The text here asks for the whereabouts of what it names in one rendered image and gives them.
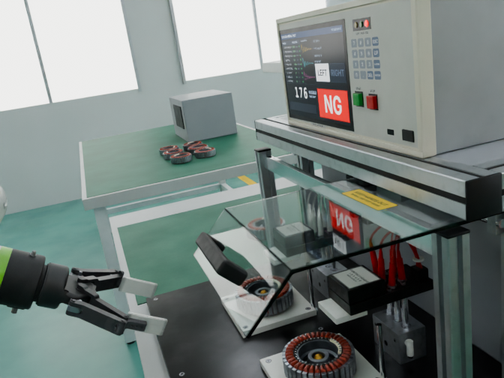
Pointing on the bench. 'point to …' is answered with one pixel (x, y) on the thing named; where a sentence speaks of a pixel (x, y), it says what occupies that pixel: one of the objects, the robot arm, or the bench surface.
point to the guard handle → (220, 262)
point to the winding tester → (415, 72)
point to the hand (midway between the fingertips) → (154, 307)
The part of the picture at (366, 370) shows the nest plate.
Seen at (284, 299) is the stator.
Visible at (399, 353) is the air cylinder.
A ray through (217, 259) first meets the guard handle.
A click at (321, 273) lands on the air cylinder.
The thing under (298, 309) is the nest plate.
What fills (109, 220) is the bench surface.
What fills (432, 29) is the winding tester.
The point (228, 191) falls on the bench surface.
